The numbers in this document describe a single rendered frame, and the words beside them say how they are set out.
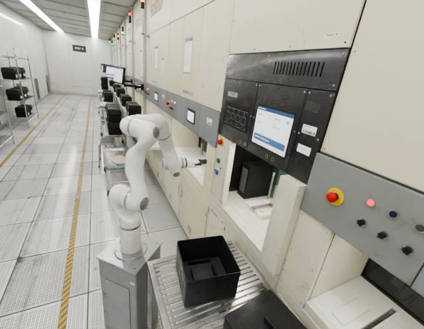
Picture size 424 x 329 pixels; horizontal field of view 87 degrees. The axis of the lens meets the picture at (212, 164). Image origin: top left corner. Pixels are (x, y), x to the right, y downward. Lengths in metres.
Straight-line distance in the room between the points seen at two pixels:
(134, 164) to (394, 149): 1.09
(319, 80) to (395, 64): 0.26
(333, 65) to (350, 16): 0.16
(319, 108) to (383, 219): 0.46
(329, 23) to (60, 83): 14.21
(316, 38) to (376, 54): 0.26
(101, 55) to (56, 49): 2.02
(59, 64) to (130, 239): 13.66
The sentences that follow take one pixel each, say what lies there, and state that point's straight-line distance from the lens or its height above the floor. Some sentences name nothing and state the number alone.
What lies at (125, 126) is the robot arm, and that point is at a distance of 1.25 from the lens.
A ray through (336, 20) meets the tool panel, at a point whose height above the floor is 2.05.
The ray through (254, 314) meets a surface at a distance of 1.19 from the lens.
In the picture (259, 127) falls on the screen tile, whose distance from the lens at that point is 1.31.
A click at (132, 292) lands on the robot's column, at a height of 0.59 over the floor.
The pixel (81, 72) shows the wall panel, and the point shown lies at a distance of 14.64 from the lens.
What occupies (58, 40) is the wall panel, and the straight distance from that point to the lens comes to 14.72.
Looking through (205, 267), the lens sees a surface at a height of 0.77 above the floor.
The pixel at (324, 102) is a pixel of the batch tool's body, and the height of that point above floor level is 1.76.
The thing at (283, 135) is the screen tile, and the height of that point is 1.57.
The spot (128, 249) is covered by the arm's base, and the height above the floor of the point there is 0.82.
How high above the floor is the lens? 1.80
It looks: 22 degrees down
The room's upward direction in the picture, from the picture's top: 7 degrees clockwise
